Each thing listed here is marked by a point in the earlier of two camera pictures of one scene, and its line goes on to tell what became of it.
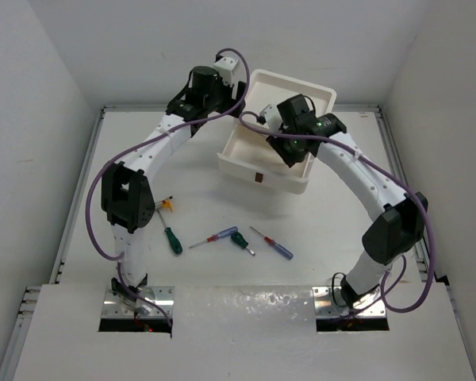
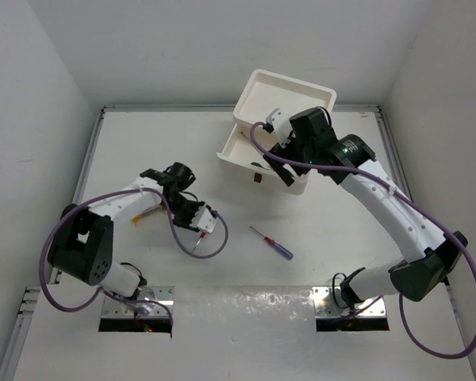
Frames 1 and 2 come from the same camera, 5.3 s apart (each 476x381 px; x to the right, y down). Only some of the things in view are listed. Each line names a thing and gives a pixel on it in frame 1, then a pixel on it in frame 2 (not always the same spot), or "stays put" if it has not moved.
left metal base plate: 162,295 stays put
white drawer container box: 247,152 stays put
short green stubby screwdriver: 238,239 to 255,163
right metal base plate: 328,303 stays put
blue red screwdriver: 228,232 to 202,235
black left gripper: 230,103 to 187,222
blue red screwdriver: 279,248 stays put
